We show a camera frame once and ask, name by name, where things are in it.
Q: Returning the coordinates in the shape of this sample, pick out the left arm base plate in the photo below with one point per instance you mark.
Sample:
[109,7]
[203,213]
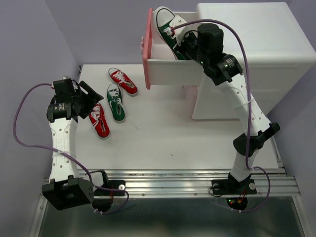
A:
[103,196]

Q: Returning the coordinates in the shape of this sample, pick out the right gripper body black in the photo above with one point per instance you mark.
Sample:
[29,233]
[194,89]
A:
[191,50]

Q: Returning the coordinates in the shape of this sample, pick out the red sneaker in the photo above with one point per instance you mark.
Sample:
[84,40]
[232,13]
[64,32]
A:
[122,80]
[98,121]

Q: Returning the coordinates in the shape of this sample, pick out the red sneaker near left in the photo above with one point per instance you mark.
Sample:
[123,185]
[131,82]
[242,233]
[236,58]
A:
[98,121]

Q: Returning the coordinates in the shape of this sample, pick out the red sneaker far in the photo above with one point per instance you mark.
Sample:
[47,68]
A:
[122,80]

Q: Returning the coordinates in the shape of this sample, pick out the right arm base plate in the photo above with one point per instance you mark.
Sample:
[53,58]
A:
[236,192]

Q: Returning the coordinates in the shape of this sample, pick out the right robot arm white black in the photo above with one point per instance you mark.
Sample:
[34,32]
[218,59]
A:
[227,75]

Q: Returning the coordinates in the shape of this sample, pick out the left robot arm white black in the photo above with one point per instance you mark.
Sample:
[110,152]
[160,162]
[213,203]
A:
[65,188]

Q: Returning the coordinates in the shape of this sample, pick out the aluminium mounting rail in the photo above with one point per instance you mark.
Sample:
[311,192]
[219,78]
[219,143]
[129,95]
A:
[157,180]

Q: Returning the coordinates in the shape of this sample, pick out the green sneaker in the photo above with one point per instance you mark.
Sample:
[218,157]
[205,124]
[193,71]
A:
[163,17]
[115,101]

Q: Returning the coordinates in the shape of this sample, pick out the white shoe cabinet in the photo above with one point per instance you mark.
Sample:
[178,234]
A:
[267,41]

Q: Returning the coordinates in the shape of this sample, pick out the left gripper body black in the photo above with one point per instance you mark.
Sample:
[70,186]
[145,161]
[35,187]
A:
[77,96]

